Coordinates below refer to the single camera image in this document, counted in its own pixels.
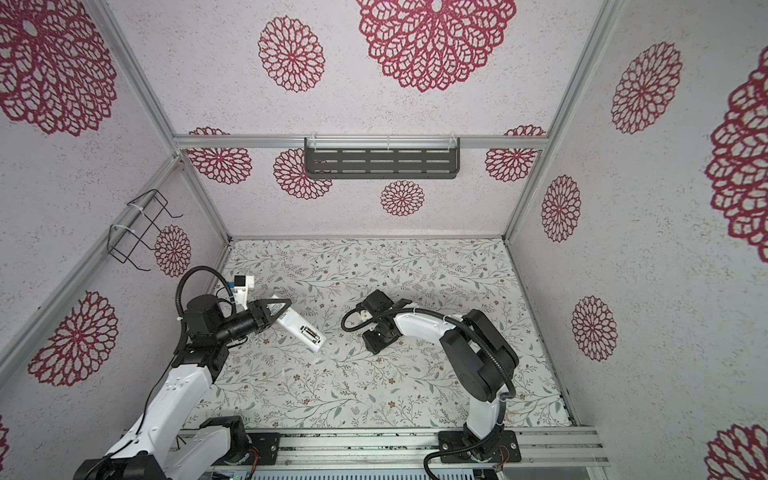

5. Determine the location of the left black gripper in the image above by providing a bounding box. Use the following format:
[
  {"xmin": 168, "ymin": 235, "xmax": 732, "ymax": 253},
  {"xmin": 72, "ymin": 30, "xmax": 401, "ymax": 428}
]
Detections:
[{"xmin": 215, "ymin": 298, "xmax": 292, "ymax": 345}]

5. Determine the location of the white remote control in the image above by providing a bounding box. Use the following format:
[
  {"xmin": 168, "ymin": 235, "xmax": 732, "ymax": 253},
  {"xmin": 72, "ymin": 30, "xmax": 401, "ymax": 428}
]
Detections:
[{"xmin": 276, "ymin": 305, "xmax": 327, "ymax": 353}]

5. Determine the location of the black AAA battery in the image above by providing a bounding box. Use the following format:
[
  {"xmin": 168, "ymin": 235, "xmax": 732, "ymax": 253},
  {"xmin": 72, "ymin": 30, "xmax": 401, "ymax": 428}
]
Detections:
[{"xmin": 301, "ymin": 327, "xmax": 321, "ymax": 343}]

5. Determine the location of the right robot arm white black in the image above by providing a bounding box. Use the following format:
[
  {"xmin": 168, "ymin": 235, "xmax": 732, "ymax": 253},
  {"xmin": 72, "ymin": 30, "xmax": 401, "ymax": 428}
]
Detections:
[{"xmin": 340, "ymin": 290, "xmax": 519, "ymax": 458}]

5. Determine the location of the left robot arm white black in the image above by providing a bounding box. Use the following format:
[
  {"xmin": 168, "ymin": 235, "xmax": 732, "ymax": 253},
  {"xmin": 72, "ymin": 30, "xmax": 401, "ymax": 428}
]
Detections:
[{"xmin": 74, "ymin": 294, "xmax": 291, "ymax": 479}]

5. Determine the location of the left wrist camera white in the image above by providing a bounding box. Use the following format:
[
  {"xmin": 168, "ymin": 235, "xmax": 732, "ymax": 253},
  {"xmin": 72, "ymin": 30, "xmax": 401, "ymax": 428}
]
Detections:
[{"xmin": 231, "ymin": 275, "xmax": 255, "ymax": 312}]

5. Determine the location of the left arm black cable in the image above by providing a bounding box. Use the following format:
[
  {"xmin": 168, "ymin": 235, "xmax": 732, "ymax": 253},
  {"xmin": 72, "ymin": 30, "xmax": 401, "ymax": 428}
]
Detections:
[{"xmin": 175, "ymin": 265, "xmax": 238, "ymax": 319}]

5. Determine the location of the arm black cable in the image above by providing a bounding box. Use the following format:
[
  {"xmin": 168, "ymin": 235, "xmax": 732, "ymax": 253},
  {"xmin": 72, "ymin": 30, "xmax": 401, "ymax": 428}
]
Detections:
[
  {"xmin": 175, "ymin": 265, "xmax": 238, "ymax": 319},
  {"xmin": 340, "ymin": 305, "xmax": 517, "ymax": 480}
]

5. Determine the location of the dark grey wall shelf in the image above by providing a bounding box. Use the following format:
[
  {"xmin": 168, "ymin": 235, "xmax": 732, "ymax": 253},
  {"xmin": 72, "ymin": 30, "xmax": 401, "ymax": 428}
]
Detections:
[{"xmin": 304, "ymin": 138, "xmax": 461, "ymax": 180}]

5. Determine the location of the black wire wall basket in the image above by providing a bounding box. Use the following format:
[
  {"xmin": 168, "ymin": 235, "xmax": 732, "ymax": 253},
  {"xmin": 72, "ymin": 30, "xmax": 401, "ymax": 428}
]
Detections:
[{"xmin": 106, "ymin": 188, "xmax": 183, "ymax": 272}]

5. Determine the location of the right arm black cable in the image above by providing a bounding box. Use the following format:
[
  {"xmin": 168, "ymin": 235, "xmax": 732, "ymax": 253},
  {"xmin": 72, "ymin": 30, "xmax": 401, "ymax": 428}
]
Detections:
[{"xmin": 340, "ymin": 305, "xmax": 517, "ymax": 480}]

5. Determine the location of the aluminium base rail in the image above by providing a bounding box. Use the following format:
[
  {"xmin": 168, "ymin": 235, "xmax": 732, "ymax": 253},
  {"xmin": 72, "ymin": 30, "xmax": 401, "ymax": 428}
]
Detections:
[{"xmin": 248, "ymin": 427, "xmax": 610, "ymax": 470}]

